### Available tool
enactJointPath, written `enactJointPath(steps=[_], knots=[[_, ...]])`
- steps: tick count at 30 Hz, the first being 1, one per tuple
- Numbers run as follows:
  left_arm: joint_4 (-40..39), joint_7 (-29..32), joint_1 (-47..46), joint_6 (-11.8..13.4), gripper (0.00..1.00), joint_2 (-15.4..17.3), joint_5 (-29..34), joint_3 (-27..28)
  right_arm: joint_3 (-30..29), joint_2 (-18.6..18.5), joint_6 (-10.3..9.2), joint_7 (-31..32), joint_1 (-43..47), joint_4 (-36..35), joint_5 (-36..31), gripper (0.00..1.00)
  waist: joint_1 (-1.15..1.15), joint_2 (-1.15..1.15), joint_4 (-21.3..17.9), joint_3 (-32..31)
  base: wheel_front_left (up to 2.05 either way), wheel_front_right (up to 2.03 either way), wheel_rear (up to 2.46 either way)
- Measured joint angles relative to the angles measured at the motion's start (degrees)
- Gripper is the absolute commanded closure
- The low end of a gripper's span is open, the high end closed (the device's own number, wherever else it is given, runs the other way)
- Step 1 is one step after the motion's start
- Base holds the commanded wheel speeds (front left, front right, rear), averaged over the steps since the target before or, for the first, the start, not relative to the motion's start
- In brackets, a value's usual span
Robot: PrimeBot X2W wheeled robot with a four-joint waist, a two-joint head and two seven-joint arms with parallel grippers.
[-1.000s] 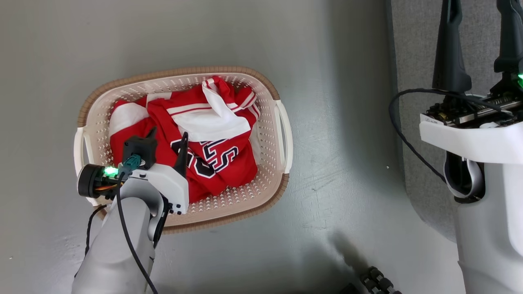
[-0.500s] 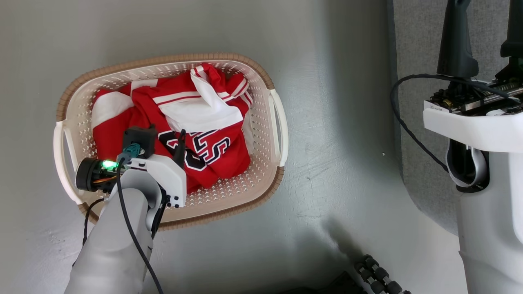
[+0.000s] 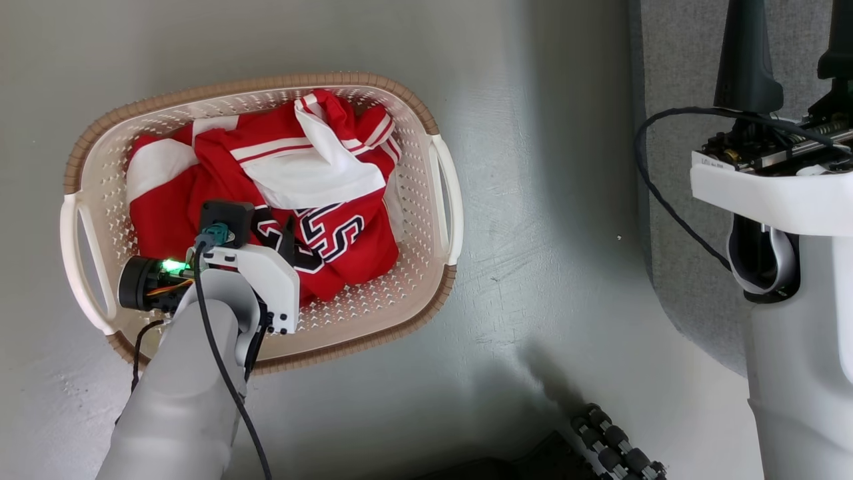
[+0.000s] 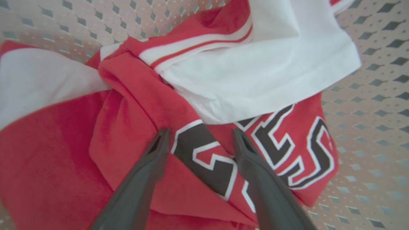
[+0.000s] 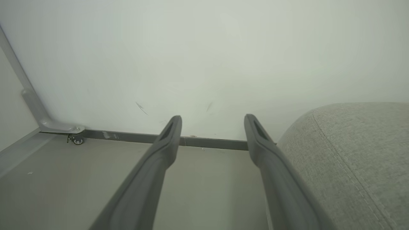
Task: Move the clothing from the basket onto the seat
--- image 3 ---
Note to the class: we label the grey fabric sofa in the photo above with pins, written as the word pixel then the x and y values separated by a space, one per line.
pixel 680 66

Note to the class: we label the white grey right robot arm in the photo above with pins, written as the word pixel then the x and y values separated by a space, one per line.
pixel 800 373

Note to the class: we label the cream laundry basket brown rim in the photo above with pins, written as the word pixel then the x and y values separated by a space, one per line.
pixel 413 293

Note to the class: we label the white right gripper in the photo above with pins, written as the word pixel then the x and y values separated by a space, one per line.
pixel 766 193

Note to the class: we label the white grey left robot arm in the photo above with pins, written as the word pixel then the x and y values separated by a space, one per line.
pixel 180 400

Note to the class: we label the red and white jersey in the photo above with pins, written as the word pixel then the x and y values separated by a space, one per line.
pixel 220 166

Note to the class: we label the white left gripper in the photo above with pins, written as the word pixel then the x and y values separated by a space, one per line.
pixel 276 280

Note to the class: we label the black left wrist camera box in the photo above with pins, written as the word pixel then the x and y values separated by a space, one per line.
pixel 226 214

